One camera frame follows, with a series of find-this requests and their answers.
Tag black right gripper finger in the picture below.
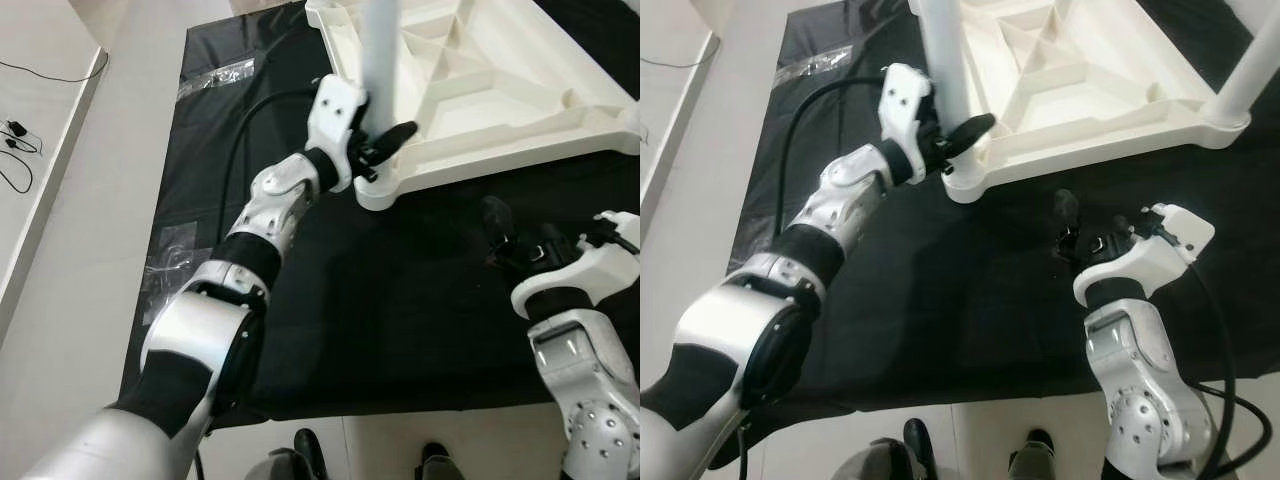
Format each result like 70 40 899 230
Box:
480 195 518 253
1115 204 1167 243
575 212 629 251
1050 188 1084 247

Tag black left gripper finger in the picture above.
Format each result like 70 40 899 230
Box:
943 112 999 155
368 120 420 163

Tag white plastic children table top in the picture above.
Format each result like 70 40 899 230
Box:
305 0 641 214
908 0 1253 205

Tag black tablecloth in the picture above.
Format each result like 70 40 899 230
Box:
120 0 641 433
730 0 1280 443

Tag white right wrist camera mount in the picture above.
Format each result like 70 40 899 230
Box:
509 210 641 323
1072 202 1219 309

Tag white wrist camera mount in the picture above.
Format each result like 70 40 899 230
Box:
509 210 641 323
877 62 943 183
304 75 371 195
1072 202 1219 309

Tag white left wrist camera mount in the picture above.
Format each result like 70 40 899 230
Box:
304 75 371 195
877 62 943 183

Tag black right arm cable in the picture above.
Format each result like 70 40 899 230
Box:
1165 228 1277 477

